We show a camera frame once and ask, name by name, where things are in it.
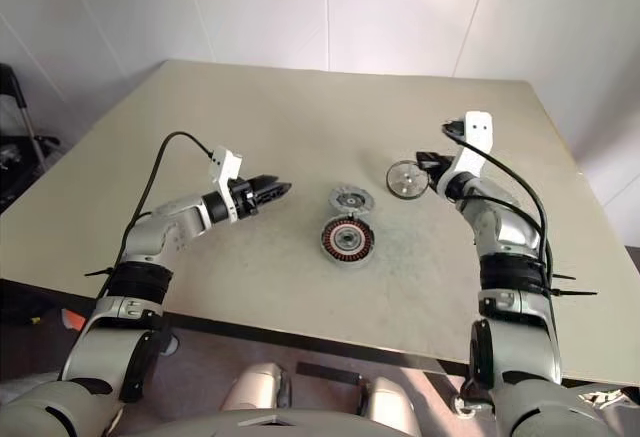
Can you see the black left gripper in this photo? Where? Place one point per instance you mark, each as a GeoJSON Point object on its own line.
{"type": "Point", "coordinates": [246, 198]}

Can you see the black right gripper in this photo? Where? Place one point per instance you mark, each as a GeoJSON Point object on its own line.
{"type": "Point", "coordinates": [446, 168]}

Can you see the silver spoked rotor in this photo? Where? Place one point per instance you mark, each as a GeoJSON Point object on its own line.
{"type": "Point", "coordinates": [405, 182]}

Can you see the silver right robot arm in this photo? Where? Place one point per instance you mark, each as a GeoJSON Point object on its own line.
{"type": "Point", "coordinates": [510, 227]}

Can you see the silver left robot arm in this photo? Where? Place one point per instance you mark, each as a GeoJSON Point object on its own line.
{"type": "Point", "coordinates": [150, 237]}

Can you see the grey motor housing copper windings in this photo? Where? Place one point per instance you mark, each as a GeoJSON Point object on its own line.
{"type": "Point", "coordinates": [332, 243]}

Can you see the flat black strip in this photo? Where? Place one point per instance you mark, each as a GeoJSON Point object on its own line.
{"type": "Point", "coordinates": [325, 372]}

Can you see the large rounded beige shape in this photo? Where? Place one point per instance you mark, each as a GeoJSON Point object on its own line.
{"type": "Point", "coordinates": [255, 387]}

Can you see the red orange object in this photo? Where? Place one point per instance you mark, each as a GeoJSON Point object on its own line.
{"type": "Point", "coordinates": [72, 319]}

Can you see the small rounded beige shape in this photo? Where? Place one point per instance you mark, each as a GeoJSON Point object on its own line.
{"type": "Point", "coordinates": [385, 397]}

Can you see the grey robot torso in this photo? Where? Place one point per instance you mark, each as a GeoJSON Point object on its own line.
{"type": "Point", "coordinates": [300, 424]}

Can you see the grey caster wheel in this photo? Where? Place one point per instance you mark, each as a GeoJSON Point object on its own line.
{"type": "Point", "coordinates": [467, 402]}

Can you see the black folding cart silver tube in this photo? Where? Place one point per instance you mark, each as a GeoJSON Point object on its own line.
{"type": "Point", "coordinates": [10, 82]}

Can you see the white tangled clutter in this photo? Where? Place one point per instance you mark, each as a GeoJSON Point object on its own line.
{"type": "Point", "coordinates": [607, 397]}

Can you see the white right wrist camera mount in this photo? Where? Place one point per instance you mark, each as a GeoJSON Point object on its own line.
{"type": "Point", "coordinates": [477, 129]}

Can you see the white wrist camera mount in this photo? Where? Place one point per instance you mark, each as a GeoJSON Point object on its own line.
{"type": "Point", "coordinates": [477, 129]}
{"type": "Point", "coordinates": [227, 164]}

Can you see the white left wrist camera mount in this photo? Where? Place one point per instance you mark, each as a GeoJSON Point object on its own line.
{"type": "Point", "coordinates": [227, 164]}

